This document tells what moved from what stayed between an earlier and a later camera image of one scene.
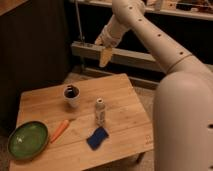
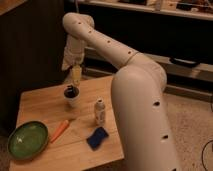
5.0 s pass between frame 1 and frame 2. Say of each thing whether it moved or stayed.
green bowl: stayed
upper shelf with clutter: stayed
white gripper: moved
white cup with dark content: stayed
